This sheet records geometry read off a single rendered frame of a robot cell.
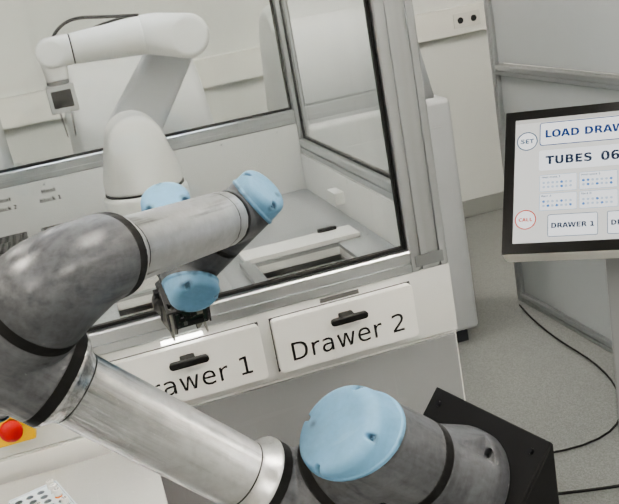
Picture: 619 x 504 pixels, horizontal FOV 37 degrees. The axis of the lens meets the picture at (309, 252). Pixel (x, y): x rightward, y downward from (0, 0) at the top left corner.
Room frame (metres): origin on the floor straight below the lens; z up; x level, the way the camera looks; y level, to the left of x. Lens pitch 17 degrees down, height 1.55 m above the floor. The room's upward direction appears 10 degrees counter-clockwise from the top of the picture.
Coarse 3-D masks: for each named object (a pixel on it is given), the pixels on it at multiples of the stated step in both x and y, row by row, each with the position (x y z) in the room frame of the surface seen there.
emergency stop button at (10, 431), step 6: (12, 420) 1.48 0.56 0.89; (0, 426) 1.48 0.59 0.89; (6, 426) 1.47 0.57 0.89; (12, 426) 1.47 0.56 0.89; (18, 426) 1.48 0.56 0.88; (0, 432) 1.47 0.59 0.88; (6, 432) 1.47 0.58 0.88; (12, 432) 1.47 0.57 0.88; (18, 432) 1.47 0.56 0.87; (6, 438) 1.47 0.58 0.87; (12, 438) 1.47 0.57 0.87; (18, 438) 1.48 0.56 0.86
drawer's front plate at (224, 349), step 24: (216, 336) 1.61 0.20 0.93; (240, 336) 1.62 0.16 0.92; (120, 360) 1.58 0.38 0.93; (144, 360) 1.58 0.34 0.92; (168, 360) 1.59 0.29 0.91; (216, 360) 1.61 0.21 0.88; (240, 360) 1.62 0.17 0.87; (264, 360) 1.63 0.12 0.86; (168, 384) 1.59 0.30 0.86; (216, 384) 1.61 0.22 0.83; (240, 384) 1.62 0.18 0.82
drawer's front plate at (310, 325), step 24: (408, 288) 1.70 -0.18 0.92; (312, 312) 1.66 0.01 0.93; (336, 312) 1.67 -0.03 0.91; (384, 312) 1.69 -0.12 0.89; (408, 312) 1.70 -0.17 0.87; (288, 336) 1.64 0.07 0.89; (312, 336) 1.65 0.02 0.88; (336, 336) 1.66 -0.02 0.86; (384, 336) 1.69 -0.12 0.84; (408, 336) 1.70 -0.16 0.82; (288, 360) 1.64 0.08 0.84; (312, 360) 1.65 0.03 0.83
